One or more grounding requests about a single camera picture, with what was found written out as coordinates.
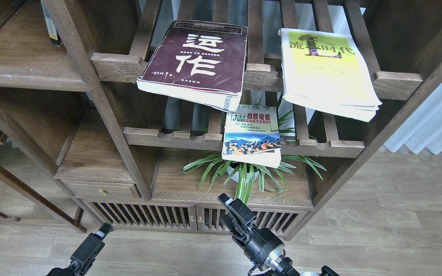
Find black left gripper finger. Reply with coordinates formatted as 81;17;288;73
95;223;113;241

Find white plant pot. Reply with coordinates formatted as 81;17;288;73
227;162;259;184

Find white curtain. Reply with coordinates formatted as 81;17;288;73
382;83;442;155

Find small colourful cover book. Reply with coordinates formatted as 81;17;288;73
221;105;281;168

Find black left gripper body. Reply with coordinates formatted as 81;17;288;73
47;233;106;276

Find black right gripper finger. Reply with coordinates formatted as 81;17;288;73
218;193;256;227
221;215;244;246

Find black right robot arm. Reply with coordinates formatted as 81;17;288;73
218;193;301;276

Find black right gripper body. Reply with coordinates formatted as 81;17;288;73
240;224;285;271

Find green spider plant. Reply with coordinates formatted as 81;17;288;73
182;106;325;203

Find maroon book white characters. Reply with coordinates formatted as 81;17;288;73
137;20;247;112

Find dark wooden bookshelf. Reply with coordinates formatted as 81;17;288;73
0;0;442;240

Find upright book top left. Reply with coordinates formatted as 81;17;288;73
41;0;63;47

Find brass drawer knob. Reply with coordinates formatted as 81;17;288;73
98;189;107;196

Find yellow green cover book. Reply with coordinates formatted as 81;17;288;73
279;28;382;122

